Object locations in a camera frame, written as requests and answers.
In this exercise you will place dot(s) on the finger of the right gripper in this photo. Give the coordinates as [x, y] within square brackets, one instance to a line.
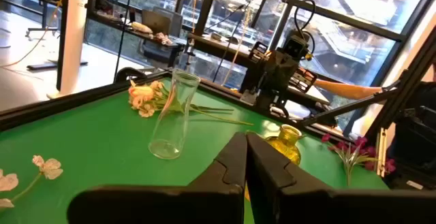
[272, 76]
[282, 76]

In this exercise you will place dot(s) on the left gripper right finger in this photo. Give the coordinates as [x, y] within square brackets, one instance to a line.
[306, 207]

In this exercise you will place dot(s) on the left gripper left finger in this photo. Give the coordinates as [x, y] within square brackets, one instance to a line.
[204, 203]

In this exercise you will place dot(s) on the yellow glass vase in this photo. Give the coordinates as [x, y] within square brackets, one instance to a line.
[287, 145]

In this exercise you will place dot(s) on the purple orchid spray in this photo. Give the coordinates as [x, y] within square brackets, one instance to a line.
[390, 166]
[360, 141]

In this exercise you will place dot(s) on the white blossom spray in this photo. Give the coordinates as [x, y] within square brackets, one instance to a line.
[51, 169]
[147, 110]

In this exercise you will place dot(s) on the pink tulip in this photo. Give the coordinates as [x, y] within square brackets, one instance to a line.
[141, 92]

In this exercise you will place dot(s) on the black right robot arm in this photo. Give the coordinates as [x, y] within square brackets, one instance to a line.
[269, 98]

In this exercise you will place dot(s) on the person's forearm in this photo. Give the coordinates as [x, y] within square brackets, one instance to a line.
[347, 89]

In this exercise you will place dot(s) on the clear glass vase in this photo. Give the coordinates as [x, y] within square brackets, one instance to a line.
[170, 145]

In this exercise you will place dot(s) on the green table mat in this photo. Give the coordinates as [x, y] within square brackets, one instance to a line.
[102, 142]

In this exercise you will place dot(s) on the grey office chair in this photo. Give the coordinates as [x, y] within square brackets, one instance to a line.
[156, 21]

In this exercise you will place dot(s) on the black tripod stand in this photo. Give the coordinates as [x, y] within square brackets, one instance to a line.
[123, 30]

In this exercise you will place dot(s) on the black cluttered desk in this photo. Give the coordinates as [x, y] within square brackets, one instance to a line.
[102, 18]

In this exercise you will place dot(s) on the white pillar with round base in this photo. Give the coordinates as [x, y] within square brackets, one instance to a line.
[73, 47]

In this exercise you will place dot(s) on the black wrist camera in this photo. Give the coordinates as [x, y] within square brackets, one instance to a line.
[295, 45]

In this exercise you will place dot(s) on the silver aluminium bracket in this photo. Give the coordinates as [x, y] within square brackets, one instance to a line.
[381, 152]

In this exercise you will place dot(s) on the black window frame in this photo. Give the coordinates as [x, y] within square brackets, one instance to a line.
[207, 6]

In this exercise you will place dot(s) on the black frame clamp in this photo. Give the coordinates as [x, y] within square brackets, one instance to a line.
[129, 72]

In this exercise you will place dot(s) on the black aluminium table frame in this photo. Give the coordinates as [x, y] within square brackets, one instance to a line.
[68, 103]

